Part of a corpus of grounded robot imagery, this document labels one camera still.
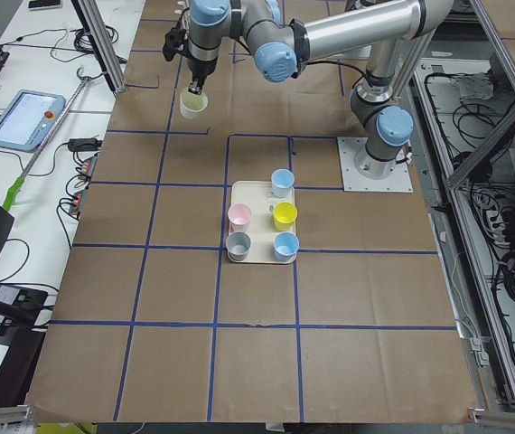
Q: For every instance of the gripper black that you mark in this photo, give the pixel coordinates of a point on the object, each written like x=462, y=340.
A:
x=201, y=69

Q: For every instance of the white ikea cup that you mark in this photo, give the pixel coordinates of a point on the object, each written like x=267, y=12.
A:
x=191, y=104

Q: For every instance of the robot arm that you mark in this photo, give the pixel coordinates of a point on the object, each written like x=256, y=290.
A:
x=283, y=51

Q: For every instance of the light blue cup far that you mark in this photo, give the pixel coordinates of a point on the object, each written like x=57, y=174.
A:
x=282, y=181

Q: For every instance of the light blue cup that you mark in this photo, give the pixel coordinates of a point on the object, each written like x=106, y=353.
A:
x=282, y=181
x=286, y=245

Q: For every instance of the pink cup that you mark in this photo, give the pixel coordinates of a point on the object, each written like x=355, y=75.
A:
x=239, y=217

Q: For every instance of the yellow cup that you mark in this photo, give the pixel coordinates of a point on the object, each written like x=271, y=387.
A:
x=285, y=215

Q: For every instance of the grey cup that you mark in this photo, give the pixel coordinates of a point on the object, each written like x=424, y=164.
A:
x=238, y=245

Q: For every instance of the light blue cup near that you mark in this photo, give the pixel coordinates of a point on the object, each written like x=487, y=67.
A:
x=286, y=245

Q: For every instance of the cream plastic tray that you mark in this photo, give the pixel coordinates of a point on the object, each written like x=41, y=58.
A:
x=257, y=195

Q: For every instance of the black power adapter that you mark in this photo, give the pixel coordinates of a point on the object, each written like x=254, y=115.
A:
x=84, y=144

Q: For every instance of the teach pendant tablet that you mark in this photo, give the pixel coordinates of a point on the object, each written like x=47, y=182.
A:
x=28, y=119

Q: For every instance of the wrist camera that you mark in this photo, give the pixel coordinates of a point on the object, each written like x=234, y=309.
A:
x=174, y=43

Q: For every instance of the aluminium frame post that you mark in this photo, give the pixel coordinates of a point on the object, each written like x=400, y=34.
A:
x=93, y=25

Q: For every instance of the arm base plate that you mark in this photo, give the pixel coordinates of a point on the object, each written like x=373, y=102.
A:
x=363, y=174

